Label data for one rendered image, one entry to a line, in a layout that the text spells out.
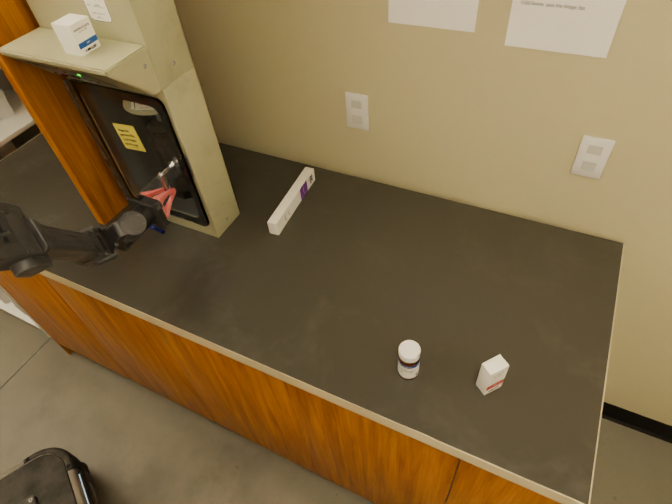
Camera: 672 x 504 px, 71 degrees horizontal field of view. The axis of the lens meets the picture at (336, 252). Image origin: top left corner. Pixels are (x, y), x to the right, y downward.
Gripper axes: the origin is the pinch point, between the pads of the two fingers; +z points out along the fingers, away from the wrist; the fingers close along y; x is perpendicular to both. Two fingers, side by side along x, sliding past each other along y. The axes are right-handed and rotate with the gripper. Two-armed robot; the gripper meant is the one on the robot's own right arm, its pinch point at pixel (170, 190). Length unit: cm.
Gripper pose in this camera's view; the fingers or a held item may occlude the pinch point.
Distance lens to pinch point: 130.3
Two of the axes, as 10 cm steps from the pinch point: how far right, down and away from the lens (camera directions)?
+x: 0.8, 6.6, 7.5
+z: 4.5, -6.9, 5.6
